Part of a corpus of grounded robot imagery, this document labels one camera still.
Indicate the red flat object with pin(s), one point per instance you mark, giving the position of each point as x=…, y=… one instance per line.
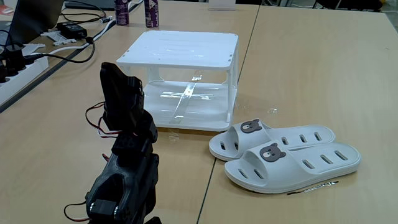
x=6, y=10

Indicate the white printed plastic parts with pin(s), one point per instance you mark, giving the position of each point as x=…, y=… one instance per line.
x=59, y=37

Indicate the white bear slipper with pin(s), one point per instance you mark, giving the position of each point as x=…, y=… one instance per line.
x=280, y=177
x=248, y=137

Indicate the dark laptop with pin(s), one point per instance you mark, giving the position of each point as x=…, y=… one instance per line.
x=31, y=18

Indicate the black plug adapter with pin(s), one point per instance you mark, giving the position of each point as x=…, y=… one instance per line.
x=14, y=60

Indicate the black power adapter brick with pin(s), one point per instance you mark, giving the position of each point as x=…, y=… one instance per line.
x=71, y=30

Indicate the purple drink can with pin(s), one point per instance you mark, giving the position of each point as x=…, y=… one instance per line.
x=151, y=14
x=122, y=12

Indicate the white open-sided plastic box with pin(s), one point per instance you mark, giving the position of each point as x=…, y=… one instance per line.
x=180, y=49

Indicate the white power strip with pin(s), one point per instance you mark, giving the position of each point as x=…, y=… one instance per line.
x=18, y=81

